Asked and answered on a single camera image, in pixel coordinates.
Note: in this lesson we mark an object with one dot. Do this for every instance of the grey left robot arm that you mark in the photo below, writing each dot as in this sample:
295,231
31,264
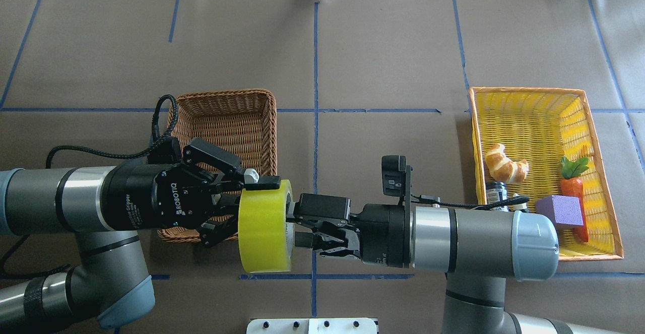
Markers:
197,289

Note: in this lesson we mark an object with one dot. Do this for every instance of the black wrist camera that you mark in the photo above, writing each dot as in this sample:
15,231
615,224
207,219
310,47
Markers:
195,152
394,175

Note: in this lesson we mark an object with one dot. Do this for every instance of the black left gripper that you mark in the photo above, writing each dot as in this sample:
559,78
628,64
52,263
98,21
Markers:
138,197

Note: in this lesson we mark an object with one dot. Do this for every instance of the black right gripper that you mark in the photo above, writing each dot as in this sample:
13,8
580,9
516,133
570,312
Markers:
382,233

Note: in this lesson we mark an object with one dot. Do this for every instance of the yellow woven plastic basket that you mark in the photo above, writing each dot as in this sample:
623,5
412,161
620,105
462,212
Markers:
542,125

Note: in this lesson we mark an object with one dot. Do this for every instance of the toy croissant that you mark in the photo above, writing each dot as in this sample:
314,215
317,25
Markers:
502,169

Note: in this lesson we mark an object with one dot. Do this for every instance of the yellow transparent tape roll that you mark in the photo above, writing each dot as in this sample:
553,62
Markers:
265,236

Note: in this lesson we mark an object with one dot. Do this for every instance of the brown wicker basket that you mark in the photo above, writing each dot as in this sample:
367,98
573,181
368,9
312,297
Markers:
242,122

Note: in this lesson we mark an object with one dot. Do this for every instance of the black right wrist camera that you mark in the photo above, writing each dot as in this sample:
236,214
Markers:
394,175

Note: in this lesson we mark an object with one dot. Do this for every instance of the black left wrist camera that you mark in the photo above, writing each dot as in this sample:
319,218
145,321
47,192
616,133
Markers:
195,152

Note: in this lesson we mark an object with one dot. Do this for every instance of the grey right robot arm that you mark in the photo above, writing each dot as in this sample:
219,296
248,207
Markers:
477,250

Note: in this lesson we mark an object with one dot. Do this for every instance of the toy carrot with green leaves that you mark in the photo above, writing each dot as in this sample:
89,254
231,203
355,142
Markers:
573,185

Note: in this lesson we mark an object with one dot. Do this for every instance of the toy panda figure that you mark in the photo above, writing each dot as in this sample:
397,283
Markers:
519,203

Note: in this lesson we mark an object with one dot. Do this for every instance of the purple foam cube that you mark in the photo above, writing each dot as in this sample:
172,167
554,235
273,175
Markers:
564,212

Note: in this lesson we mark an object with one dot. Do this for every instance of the small dark labelled jar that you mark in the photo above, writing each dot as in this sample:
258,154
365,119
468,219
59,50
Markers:
496,192

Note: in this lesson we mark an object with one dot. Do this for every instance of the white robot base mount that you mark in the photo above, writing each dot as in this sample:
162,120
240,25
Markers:
313,325

